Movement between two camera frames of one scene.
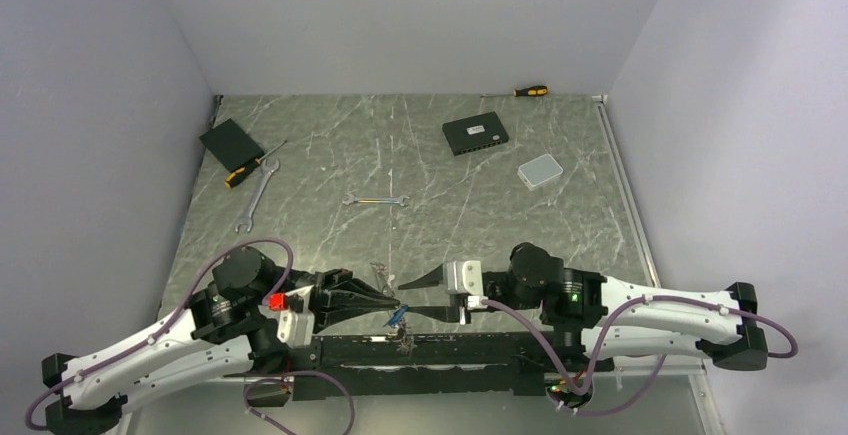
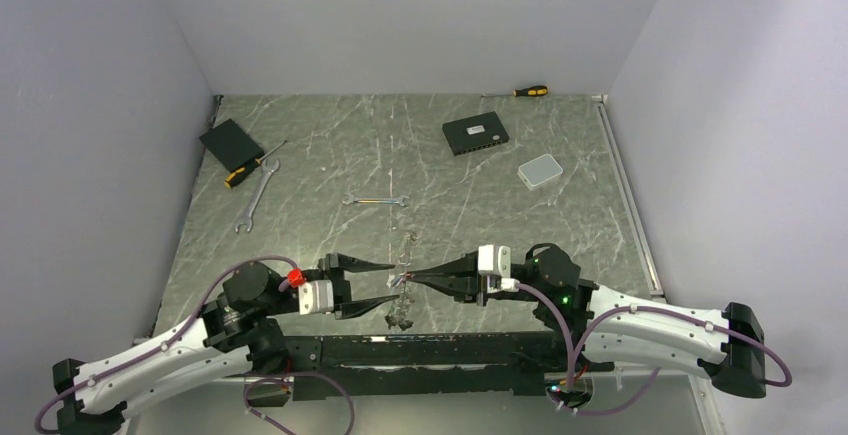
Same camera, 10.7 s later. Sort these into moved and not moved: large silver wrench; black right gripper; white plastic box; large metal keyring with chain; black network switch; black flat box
Moved: large metal keyring with chain; black right gripper
Not moved: white plastic box; black network switch; large silver wrench; black flat box
